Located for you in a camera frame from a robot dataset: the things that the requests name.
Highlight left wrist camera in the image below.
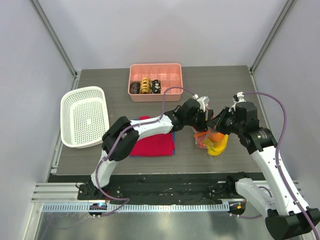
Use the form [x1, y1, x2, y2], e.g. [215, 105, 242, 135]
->
[192, 94, 210, 112]

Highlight black floral rolled item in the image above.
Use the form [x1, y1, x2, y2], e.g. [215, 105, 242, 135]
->
[150, 79, 162, 94]

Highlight clear zip top bag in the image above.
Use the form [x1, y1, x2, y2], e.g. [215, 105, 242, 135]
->
[191, 127, 229, 157]

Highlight yellow fake banana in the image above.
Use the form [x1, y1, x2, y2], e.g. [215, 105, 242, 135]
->
[203, 134, 229, 157]

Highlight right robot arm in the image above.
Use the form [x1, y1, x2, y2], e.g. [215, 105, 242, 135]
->
[206, 101, 320, 240]

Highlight blue folded cloth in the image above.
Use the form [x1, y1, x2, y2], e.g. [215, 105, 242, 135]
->
[129, 116, 176, 157]

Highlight dark brown rolled item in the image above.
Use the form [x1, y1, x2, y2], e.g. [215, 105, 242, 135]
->
[129, 81, 141, 95]

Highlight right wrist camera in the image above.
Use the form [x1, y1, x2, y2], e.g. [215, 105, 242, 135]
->
[233, 91, 246, 105]

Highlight orange fake fruit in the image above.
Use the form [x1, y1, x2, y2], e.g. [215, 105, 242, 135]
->
[208, 132, 225, 143]

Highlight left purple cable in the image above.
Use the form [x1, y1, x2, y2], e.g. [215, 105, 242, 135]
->
[92, 86, 198, 217]

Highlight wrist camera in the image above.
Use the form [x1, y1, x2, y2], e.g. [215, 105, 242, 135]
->
[192, 94, 210, 112]
[233, 91, 246, 105]

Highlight red folded shirt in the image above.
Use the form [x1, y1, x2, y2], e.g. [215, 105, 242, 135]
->
[129, 115, 175, 157]

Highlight yellow patterned rolled item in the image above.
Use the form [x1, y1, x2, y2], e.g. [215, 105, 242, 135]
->
[139, 77, 151, 94]

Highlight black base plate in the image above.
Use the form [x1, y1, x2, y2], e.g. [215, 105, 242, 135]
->
[77, 172, 266, 202]

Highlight red fake fruit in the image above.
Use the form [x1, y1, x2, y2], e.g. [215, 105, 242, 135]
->
[195, 137, 206, 149]

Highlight white perforated plastic basket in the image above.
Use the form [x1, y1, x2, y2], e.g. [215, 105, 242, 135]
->
[60, 86, 110, 149]

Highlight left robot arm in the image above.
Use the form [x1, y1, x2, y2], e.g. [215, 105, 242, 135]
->
[88, 97, 214, 200]

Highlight pink divided plastic tray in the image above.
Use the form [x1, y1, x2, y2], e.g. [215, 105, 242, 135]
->
[127, 63, 183, 103]

